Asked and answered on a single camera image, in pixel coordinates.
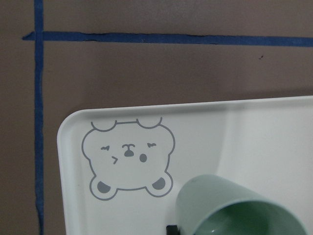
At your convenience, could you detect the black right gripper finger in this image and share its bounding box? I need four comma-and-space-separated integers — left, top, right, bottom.
166, 225, 178, 235

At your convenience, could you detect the pale green cup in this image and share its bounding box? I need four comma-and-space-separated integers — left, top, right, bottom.
176, 175, 308, 235

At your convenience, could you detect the white bear print tray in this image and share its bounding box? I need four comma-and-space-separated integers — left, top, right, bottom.
57, 96, 313, 235

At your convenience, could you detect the blue tape line crosswise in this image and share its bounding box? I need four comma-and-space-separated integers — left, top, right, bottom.
22, 31, 313, 47

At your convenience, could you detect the blue tape line lengthwise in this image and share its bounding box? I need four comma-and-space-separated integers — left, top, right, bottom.
34, 0, 44, 235

